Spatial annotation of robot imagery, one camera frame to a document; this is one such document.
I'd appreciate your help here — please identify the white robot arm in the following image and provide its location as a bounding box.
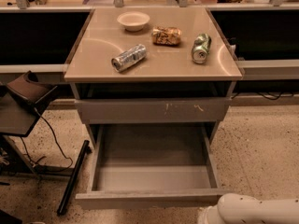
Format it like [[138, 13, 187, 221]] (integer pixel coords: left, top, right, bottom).
[[196, 193, 299, 224]]

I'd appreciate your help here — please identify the green soda can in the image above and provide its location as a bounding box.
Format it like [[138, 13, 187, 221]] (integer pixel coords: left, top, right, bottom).
[[192, 34, 211, 64]]

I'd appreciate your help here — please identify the crushed brown soda can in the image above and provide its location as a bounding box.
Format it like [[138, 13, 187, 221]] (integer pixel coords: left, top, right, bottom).
[[151, 26, 181, 46]]

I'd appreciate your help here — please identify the dark side table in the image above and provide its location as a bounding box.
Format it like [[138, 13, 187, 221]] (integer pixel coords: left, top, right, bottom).
[[0, 93, 38, 176]]

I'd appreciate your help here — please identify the grey drawer cabinet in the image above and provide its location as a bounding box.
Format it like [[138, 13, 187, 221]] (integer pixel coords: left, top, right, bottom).
[[64, 7, 242, 141]]

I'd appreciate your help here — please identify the white paper bowl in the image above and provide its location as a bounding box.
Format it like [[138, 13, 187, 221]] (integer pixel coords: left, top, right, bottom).
[[117, 11, 150, 32]]

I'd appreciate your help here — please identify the black floor bar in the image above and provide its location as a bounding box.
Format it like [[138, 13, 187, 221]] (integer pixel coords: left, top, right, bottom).
[[56, 140, 91, 217]]

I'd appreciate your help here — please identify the grey drawer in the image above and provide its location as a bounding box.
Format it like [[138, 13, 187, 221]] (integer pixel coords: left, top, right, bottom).
[[75, 97, 231, 124], [76, 123, 228, 209]]

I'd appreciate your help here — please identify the brown box on side table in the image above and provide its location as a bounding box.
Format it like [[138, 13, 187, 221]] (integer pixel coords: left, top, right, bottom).
[[6, 71, 57, 113]]

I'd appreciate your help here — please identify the grey top drawer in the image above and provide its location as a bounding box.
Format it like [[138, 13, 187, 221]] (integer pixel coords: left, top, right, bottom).
[[75, 97, 231, 124]]

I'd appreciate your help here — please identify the silver soda can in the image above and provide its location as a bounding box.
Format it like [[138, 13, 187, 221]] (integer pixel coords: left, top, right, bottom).
[[111, 44, 147, 73]]

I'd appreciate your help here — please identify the black cable on floor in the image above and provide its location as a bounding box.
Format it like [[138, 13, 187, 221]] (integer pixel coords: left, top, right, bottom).
[[18, 107, 75, 173]]

